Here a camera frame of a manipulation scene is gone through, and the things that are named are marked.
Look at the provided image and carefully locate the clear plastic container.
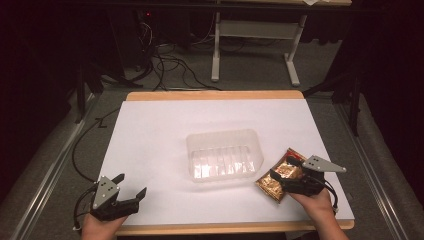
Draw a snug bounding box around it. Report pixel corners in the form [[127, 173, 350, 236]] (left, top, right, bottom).
[[185, 128, 265, 184]]

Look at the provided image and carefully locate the left hand-held gripper cable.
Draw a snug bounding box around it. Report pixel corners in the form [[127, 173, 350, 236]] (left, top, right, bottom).
[[72, 184, 100, 232]]

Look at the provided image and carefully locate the person's right hand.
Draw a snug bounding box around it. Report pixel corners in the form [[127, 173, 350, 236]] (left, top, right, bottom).
[[287, 187, 335, 222]]

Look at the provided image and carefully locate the black metal stand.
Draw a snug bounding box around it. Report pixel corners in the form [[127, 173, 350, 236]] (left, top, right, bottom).
[[301, 71, 364, 138]]

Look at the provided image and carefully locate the tangle of black cables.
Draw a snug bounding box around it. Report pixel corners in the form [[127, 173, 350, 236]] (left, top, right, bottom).
[[131, 19, 224, 93]]

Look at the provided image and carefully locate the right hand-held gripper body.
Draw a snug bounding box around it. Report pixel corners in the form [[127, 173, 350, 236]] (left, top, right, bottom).
[[279, 154, 348, 198]]

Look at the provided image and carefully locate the white table sheet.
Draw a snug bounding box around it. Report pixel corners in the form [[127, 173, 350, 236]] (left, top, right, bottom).
[[99, 98, 355, 226]]

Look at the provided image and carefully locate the hand-held gripper cable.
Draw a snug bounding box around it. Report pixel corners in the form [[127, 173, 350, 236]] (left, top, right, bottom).
[[72, 184, 100, 232], [320, 179, 340, 215]]

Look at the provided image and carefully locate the long black floor cable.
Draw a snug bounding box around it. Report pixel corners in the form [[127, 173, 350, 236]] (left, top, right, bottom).
[[71, 107, 122, 184]]

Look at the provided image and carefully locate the person's left hand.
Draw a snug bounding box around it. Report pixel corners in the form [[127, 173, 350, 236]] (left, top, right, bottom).
[[80, 212, 130, 240]]

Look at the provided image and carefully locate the silver floor rail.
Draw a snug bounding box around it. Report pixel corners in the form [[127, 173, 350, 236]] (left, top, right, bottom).
[[334, 103, 409, 240], [9, 93, 96, 240]]

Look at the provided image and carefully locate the gold foil snack packet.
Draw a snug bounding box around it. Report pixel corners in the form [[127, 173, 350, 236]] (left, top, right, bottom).
[[255, 147, 308, 204]]

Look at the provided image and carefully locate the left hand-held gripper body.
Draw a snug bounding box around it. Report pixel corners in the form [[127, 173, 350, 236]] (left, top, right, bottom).
[[89, 175, 140, 222]]

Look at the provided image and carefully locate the right hand-held gripper cable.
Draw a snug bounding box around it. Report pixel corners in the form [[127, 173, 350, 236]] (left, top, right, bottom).
[[320, 179, 340, 215]]

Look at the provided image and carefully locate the white metal desk frame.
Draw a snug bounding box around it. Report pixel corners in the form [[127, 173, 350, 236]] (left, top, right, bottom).
[[210, 11, 308, 88]]

